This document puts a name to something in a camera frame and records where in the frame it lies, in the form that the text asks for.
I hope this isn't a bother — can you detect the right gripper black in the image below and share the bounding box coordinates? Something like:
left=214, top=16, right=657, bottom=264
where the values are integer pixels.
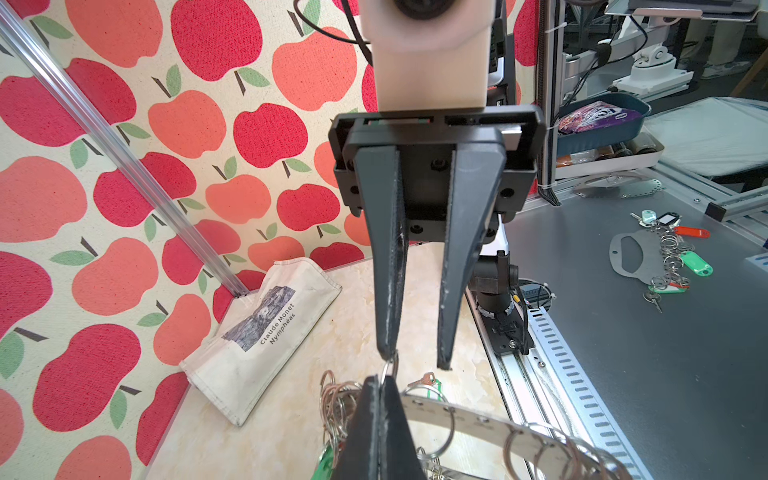
left=328, top=106, right=545, bottom=370

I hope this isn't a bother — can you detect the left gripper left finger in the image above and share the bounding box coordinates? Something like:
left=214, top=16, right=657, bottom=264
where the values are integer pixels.
left=332, top=376, right=382, bottom=480

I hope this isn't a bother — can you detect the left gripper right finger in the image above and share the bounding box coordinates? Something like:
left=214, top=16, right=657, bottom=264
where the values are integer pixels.
left=380, top=376, right=426, bottom=480

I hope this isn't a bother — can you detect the metal ring plate with keyrings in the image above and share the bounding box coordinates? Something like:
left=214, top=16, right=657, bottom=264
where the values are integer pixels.
left=312, top=358, right=629, bottom=479

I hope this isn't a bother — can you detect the green tag with silver key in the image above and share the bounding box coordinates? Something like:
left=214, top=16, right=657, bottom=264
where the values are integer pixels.
left=406, top=371, right=445, bottom=401

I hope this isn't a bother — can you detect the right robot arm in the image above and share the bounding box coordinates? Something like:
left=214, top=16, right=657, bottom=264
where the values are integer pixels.
left=329, top=105, right=545, bottom=370

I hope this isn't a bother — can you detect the spare metal plate with keys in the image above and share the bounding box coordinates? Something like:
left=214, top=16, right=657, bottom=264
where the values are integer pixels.
left=609, top=210, right=714, bottom=312

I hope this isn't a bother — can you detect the canvas Monet tote bag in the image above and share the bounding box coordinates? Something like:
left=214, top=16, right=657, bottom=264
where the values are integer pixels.
left=180, top=258, right=342, bottom=427

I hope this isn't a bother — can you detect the blue tray with snack bag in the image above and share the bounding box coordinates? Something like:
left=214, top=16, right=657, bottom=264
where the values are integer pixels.
left=555, top=93, right=664, bottom=180

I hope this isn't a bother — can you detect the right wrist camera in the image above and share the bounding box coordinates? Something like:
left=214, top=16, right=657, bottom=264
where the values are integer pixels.
left=359, top=0, right=496, bottom=112

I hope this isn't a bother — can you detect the front aluminium rail base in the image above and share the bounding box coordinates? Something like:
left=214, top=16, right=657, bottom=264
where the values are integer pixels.
left=465, top=291, right=652, bottom=479

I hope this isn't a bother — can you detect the right aluminium frame post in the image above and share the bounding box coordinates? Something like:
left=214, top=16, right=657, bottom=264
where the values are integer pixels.
left=1, top=1, right=249, bottom=297

